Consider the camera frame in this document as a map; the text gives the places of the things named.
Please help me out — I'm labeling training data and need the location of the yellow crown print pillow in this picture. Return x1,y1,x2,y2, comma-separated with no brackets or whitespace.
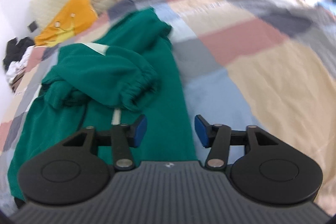
34,0,99,47

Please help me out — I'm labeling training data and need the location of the green garment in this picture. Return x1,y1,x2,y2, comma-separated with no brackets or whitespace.
7,8,198,201

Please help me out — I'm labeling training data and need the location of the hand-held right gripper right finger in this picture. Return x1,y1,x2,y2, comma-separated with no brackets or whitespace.
194,114,281,169

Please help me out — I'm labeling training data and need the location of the black and white clothes pile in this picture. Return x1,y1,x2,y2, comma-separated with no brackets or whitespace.
3,37,36,93

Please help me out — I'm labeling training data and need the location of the light blue cloth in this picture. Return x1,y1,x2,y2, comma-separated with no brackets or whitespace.
314,1,336,16

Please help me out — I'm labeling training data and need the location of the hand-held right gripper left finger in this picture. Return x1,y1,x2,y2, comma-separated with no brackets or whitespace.
62,114,147,170

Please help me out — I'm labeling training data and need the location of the pastel patchwork duvet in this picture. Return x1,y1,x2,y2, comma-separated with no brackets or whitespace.
0,0,336,214

